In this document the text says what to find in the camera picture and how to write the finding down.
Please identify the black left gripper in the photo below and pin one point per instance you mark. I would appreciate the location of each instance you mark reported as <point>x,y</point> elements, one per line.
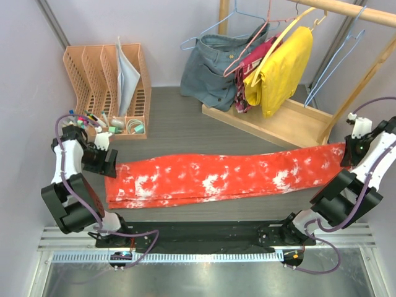
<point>104,167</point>

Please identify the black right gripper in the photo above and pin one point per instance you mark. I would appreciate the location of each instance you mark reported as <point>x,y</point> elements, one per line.
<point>350,159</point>

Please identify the orange tie-dye trousers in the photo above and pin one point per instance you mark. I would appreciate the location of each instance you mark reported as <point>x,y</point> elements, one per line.
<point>184,179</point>

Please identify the blue wire hanger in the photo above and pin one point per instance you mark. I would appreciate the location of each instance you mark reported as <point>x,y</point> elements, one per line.
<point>221,25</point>
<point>336,60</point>

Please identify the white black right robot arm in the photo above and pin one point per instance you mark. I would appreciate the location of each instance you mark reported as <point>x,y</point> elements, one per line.
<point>354,191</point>

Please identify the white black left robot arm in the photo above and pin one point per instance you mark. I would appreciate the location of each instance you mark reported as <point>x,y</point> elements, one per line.
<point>69,197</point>

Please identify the yellow wooden hanger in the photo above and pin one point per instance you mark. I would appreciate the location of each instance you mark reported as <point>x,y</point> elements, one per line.
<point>277,42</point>

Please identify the bunch of coloured pens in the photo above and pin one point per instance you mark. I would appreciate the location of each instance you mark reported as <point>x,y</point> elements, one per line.
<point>86,120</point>

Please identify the wooden clothes rack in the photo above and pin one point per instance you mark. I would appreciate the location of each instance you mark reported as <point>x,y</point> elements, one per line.
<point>295,126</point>

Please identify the white papers in organizer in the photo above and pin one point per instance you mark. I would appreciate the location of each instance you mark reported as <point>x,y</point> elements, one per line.
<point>127,80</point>

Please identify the orange plastic file organizer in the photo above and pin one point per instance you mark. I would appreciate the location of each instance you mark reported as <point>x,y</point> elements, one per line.
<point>92,70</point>

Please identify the yellow garment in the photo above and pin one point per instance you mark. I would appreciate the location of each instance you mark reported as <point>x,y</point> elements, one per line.
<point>281,73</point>

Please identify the blue denim shorts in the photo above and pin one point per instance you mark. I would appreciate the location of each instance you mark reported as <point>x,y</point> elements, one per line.
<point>203,76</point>

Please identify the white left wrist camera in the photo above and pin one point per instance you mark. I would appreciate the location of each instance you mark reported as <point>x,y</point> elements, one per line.
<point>102,140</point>

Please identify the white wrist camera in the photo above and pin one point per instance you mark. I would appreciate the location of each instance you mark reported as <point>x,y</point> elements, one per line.
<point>102,140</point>
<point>361,126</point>

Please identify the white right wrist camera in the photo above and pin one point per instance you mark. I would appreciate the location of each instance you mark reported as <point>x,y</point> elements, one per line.
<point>361,126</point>

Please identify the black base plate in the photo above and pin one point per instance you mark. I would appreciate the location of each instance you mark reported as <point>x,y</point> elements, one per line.
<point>227,237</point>

